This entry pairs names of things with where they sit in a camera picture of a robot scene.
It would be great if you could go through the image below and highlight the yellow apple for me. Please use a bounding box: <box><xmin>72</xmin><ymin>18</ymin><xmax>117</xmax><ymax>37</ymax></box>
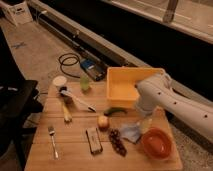
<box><xmin>97</xmin><ymin>115</ymin><xmax>109</xmax><ymax>131</ymax></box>

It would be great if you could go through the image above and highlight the green plastic cup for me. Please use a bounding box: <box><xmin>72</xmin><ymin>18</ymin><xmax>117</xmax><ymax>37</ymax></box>
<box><xmin>80</xmin><ymin>76</ymin><xmax>90</xmax><ymax>92</ymax></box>

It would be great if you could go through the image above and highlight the black whiteboard eraser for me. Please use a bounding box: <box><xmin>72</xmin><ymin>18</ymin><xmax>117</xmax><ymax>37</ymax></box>
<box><xmin>86</xmin><ymin>127</ymin><xmax>103</xmax><ymax>155</ymax></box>

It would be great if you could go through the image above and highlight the blue grey towel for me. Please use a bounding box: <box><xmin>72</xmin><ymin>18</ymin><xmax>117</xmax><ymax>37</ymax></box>
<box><xmin>119</xmin><ymin>122</ymin><xmax>141</xmax><ymax>143</ymax></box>

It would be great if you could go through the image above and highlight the white cardboard box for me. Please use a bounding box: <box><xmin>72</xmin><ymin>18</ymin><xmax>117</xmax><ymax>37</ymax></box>
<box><xmin>0</xmin><ymin>0</ymin><xmax>33</xmax><ymax>26</ymax></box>

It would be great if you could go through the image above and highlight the red bowl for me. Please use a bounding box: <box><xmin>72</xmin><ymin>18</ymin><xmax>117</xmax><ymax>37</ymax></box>
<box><xmin>141</xmin><ymin>127</ymin><xmax>172</xmax><ymax>160</ymax></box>

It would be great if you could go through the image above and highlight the dark grape bunch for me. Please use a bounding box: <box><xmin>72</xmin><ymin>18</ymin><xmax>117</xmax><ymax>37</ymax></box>
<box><xmin>108</xmin><ymin>129</ymin><xmax>127</xmax><ymax>156</ymax></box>

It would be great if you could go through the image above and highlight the yellow plastic bin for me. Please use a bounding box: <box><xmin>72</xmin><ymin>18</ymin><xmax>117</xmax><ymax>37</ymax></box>
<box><xmin>106</xmin><ymin>67</ymin><xmax>165</xmax><ymax>108</ymax></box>

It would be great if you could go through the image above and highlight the silver fork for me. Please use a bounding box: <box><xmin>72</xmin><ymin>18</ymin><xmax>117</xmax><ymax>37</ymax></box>
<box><xmin>48</xmin><ymin>126</ymin><xmax>59</xmax><ymax>159</ymax></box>

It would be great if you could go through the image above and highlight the green pepper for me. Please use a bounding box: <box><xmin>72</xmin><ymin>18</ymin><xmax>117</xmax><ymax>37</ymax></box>
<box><xmin>104</xmin><ymin>107</ymin><xmax>127</xmax><ymax>116</ymax></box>

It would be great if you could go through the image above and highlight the blue black electronic box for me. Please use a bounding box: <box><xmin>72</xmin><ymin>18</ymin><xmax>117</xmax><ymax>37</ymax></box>
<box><xmin>80</xmin><ymin>59</ymin><xmax>106</xmax><ymax>81</ymax></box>

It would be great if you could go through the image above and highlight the black chair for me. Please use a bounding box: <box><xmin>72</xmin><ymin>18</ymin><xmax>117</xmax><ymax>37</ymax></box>
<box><xmin>0</xmin><ymin>80</ymin><xmax>43</xmax><ymax>170</ymax></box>

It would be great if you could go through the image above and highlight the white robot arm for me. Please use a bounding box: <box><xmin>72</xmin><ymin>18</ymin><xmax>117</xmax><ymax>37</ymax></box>
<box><xmin>135</xmin><ymin>74</ymin><xmax>213</xmax><ymax>143</ymax></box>

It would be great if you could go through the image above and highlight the black coiled cable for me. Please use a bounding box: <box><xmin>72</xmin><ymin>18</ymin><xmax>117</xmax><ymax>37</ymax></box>
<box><xmin>58</xmin><ymin>52</ymin><xmax>83</xmax><ymax>80</ymax></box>

